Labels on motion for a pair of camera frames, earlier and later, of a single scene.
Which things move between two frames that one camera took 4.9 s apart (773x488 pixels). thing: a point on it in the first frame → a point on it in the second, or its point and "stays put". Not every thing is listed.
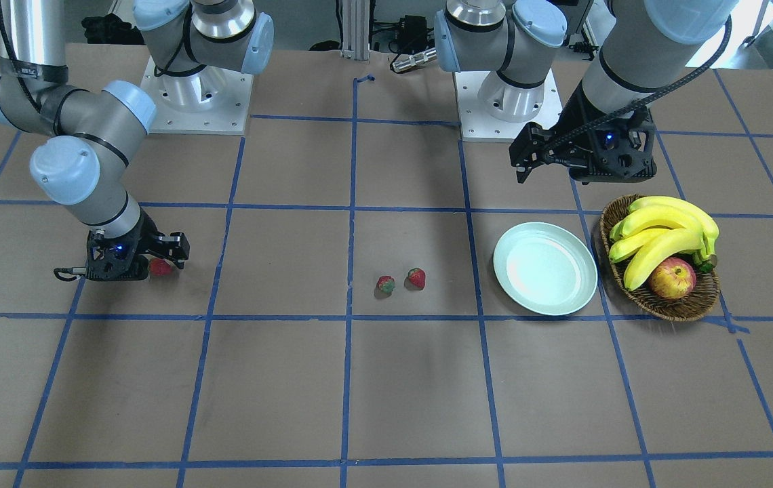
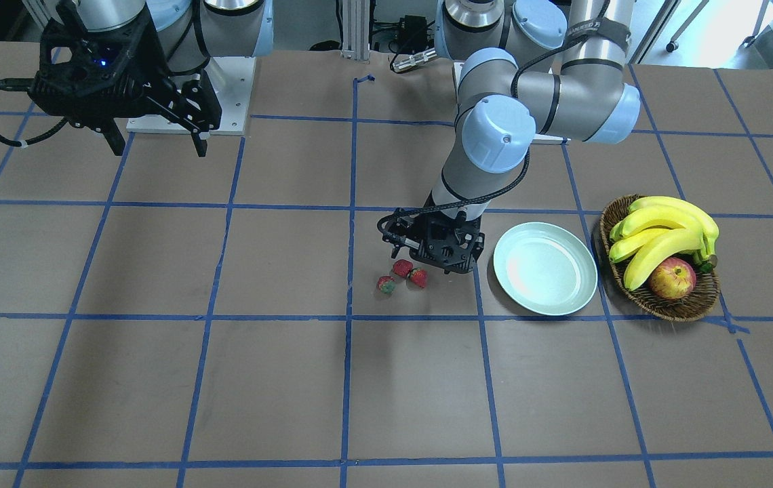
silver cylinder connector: x=411 y=60 stays put
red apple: x=675 y=279 stays put
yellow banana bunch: x=659 y=228 stays put
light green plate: x=546 y=268 stays put
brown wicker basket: x=699 y=300 stays put
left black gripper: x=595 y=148 → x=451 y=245
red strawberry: x=159 y=266 → x=402 y=267
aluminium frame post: x=355 y=16 stays put
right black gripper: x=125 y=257 → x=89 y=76
